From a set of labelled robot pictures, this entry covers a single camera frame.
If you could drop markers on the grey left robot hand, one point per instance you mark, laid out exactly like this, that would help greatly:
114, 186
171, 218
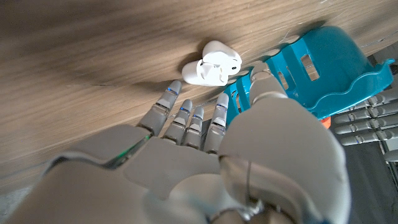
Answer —
367, 113

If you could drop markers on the white AirPod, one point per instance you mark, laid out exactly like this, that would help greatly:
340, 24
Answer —
222, 63

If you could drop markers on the white AirPods case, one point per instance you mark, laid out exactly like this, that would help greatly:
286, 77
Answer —
199, 74

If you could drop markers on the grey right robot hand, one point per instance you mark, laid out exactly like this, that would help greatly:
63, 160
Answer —
264, 155

